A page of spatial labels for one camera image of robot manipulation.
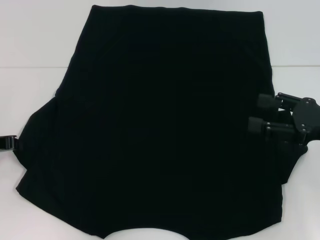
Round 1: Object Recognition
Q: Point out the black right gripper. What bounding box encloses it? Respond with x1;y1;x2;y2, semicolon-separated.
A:
247;92;320;146

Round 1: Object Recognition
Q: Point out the black t-shirt with FREE print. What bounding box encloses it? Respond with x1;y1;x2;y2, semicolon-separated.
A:
15;4;310;240

